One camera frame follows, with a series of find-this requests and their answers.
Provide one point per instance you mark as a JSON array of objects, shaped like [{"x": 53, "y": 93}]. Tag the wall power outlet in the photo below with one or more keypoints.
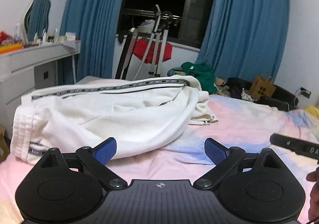
[{"x": 304, "y": 92}]

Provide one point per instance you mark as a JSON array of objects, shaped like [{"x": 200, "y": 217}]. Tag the black sofa chair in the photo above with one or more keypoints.
[{"x": 282, "y": 99}]

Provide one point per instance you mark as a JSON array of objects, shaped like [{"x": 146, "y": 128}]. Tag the white sweatpants with black stripe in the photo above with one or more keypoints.
[{"x": 141, "y": 115}]

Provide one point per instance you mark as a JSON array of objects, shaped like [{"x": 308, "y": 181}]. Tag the black metal drying rack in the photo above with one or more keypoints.
[{"x": 155, "y": 30}]

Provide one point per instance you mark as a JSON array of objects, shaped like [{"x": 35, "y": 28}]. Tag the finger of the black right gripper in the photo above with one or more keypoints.
[{"x": 299, "y": 147}]

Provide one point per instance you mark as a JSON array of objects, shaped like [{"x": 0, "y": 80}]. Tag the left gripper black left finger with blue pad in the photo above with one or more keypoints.
[{"x": 94, "y": 162}]

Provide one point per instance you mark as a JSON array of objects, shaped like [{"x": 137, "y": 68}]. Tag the blue curtain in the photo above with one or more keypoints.
[
  {"x": 95, "y": 23},
  {"x": 245, "y": 38}
]

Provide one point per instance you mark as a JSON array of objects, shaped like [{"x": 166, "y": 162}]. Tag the white dresser desk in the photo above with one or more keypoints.
[{"x": 18, "y": 78}]

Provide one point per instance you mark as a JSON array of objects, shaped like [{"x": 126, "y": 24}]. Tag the red cloth on rack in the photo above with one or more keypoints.
[{"x": 140, "y": 48}]

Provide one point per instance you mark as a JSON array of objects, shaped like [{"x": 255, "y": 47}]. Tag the wavy framed mirror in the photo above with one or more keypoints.
[{"x": 36, "y": 19}]

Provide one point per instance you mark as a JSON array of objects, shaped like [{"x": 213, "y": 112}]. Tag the person's hand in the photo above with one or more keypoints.
[{"x": 314, "y": 195}]

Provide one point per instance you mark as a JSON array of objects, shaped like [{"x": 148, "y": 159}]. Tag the blue curtain right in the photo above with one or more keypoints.
[{"x": 245, "y": 38}]

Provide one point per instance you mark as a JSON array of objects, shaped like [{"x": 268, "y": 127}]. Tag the brown paper bag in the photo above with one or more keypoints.
[{"x": 261, "y": 87}]

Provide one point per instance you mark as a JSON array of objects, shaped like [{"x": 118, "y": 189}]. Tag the yellow cloth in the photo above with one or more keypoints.
[{"x": 314, "y": 111}]

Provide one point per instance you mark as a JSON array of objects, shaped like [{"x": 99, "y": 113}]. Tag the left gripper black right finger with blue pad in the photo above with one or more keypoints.
[{"x": 226, "y": 162}]

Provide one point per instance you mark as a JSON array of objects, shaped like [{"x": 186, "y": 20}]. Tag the blue curtain left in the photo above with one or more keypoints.
[{"x": 95, "y": 23}]

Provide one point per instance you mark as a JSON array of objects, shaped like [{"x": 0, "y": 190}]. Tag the green garment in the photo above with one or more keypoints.
[{"x": 203, "y": 73}]

